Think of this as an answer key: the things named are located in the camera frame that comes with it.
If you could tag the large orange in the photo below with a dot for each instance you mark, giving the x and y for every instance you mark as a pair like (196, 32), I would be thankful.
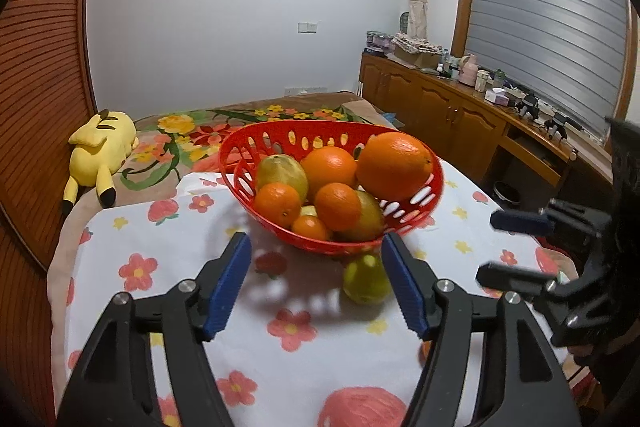
(395, 167)

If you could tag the pink kettle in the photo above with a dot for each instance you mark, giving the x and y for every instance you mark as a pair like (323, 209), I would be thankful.
(468, 70)

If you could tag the medium orange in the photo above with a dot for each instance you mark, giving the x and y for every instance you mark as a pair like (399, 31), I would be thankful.
(327, 168)

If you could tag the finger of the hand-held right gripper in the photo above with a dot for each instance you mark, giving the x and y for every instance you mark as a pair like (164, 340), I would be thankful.
(510, 276)
(520, 222)

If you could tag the white jar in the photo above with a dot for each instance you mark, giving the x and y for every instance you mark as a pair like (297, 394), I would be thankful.
(481, 81)

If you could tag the purple packets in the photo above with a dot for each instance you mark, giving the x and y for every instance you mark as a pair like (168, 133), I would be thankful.
(378, 42)

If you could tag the pink tissue box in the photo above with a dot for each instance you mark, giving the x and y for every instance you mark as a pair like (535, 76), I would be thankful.
(497, 96)

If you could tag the red perforated plastic basket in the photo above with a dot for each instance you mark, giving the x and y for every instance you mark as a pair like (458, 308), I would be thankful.
(325, 248)

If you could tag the small round desk fan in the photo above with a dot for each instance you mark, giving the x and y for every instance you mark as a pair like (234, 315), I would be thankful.
(404, 21)

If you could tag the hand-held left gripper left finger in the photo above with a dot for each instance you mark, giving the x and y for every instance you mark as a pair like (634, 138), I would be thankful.
(227, 289)

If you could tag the yellow plush toy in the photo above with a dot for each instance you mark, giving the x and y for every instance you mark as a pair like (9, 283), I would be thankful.
(100, 142)

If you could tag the black waste bin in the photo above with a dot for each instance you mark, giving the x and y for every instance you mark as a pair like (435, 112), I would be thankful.
(507, 194)

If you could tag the brown floral bedspread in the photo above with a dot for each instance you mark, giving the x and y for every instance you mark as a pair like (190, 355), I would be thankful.
(170, 132)

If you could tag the small green apple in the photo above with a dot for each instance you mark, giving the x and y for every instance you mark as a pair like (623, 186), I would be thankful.
(308, 210)

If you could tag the yellow-green pear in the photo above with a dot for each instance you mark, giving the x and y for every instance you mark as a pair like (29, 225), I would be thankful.
(282, 174)

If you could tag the small mandarin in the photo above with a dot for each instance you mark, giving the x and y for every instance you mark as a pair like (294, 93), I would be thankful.
(310, 228)

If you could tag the black gadget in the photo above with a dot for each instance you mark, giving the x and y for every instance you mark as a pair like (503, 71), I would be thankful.
(557, 125)
(530, 105)

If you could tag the green pear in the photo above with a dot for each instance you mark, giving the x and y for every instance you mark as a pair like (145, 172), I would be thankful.
(366, 281)
(371, 218)

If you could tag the white wall socket strip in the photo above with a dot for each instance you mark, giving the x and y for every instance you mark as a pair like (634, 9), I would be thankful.
(305, 89)

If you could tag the cardboard box with cloth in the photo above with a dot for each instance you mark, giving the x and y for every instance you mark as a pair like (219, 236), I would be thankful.
(417, 50)

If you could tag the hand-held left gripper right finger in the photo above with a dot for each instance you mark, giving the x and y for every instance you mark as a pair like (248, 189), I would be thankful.
(406, 289)

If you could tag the wooden sideboard cabinet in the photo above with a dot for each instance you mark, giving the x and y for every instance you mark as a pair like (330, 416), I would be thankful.
(440, 107)

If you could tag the window with grey blinds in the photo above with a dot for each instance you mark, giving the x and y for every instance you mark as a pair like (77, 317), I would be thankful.
(545, 22)

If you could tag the wooden louvered wardrobe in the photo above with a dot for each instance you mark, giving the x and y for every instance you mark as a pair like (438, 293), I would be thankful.
(37, 82)

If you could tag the white strawberry print blanket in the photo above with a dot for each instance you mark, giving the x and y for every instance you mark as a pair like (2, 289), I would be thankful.
(300, 357)

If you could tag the white wall switch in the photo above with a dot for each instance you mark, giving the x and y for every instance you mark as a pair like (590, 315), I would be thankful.
(307, 27)

